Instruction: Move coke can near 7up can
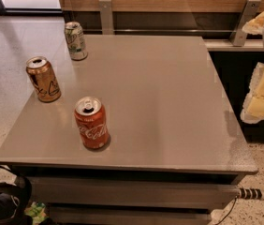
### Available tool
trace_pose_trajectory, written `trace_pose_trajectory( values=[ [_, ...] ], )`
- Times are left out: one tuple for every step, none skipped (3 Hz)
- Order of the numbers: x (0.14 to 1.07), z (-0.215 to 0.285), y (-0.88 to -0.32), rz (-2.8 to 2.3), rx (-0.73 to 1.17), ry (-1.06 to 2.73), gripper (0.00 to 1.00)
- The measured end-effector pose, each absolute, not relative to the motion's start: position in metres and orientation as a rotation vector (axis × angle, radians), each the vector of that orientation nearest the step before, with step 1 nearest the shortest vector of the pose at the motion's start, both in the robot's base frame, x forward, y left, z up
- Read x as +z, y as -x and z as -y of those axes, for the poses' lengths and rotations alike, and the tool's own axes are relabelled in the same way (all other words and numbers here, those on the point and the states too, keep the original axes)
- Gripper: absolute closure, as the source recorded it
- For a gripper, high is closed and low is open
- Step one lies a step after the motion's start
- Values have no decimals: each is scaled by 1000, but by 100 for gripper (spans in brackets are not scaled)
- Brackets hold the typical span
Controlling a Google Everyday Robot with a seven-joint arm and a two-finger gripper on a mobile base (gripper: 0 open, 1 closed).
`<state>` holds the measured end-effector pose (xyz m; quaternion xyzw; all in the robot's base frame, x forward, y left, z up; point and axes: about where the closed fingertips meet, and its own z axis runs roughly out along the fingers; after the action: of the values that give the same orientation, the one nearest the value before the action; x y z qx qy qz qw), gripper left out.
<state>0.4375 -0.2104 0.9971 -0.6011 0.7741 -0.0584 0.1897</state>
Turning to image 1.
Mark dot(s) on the green white 7up can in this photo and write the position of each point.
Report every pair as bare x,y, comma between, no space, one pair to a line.
75,41

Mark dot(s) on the black white striped handle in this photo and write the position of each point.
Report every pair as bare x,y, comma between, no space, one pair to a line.
251,194

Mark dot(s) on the metal wall bracket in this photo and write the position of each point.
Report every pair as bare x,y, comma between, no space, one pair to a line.
106,17
238,37

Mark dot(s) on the green patterned bag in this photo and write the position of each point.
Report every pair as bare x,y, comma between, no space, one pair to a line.
36,211

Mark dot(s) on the red coke can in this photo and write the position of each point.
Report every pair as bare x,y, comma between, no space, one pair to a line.
90,116

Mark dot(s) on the right metal wall bracket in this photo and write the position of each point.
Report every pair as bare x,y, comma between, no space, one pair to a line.
238,37

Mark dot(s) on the left metal wall bracket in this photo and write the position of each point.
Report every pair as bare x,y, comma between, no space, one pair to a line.
106,17

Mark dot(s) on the gold brown soda can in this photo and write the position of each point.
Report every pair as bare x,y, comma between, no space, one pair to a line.
42,77

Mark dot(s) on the grey drawer cabinet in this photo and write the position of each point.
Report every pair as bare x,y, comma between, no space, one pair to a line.
175,153

